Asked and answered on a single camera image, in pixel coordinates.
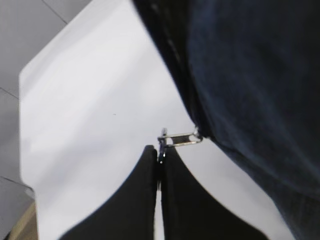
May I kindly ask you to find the navy blue lunch bag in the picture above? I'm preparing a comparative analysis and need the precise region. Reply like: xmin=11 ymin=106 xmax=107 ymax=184
xmin=133 ymin=0 xmax=320 ymax=240

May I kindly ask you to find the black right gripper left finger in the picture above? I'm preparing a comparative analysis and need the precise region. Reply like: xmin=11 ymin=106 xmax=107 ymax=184
xmin=61 ymin=145 xmax=157 ymax=240

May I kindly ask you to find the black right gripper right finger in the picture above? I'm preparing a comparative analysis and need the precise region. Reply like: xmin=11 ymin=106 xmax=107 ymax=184
xmin=160 ymin=148 xmax=267 ymax=240

